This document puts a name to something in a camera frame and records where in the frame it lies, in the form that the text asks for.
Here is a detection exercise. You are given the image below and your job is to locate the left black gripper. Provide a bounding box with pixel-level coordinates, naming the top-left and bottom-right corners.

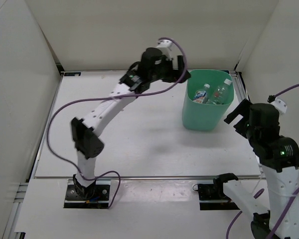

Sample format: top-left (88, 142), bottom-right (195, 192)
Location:
top-left (149, 55), bottom-right (191, 83)

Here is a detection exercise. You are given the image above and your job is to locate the clear crushed plastic bottle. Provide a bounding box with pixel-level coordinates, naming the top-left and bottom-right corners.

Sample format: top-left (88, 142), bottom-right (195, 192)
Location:
top-left (207, 79), bottom-right (232, 105)

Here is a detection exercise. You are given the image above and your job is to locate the blue-label clear bottle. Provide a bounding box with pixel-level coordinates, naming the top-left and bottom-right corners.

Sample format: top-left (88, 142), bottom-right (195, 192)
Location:
top-left (192, 84), bottom-right (210, 104)

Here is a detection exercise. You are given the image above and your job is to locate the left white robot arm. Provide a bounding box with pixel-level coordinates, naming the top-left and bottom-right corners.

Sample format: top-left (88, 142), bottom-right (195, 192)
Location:
top-left (71, 47), bottom-right (190, 200)

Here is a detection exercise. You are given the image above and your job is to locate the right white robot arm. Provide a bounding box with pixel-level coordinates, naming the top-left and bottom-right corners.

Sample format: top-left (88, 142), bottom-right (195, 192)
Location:
top-left (213, 99), bottom-right (299, 239)

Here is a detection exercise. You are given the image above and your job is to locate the green plastic bin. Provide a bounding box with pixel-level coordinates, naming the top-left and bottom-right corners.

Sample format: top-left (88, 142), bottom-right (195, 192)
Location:
top-left (182, 69), bottom-right (234, 131)

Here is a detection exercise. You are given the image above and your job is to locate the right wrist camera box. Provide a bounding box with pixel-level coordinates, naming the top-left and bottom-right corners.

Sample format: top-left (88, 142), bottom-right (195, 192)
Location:
top-left (249, 103), bottom-right (280, 130)

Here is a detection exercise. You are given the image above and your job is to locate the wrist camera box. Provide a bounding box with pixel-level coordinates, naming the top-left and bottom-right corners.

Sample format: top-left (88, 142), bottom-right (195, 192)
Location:
top-left (249, 103), bottom-right (280, 130)
top-left (138, 47), bottom-right (162, 72)

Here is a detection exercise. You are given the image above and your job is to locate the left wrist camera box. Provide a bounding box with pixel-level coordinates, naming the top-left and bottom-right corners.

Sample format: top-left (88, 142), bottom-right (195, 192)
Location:
top-left (138, 47), bottom-right (162, 72)

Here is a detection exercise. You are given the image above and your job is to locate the aluminium frame rail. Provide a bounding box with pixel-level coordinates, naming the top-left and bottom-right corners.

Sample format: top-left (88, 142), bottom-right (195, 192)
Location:
top-left (229, 70), bottom-right (265, 178)

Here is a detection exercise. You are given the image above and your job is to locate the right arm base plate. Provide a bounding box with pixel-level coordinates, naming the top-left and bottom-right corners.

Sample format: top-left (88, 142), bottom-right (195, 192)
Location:
top-left (192, 181), bottom-right (239, 211)

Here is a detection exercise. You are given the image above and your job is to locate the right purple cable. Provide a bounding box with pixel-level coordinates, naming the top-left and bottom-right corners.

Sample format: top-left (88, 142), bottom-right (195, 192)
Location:
top-left (225, 81), bottom-right (299, 239)

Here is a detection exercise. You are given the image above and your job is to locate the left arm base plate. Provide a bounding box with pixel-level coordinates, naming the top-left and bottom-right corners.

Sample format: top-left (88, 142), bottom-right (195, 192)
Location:
top-left (63, 180), bottom-right (111, 209)

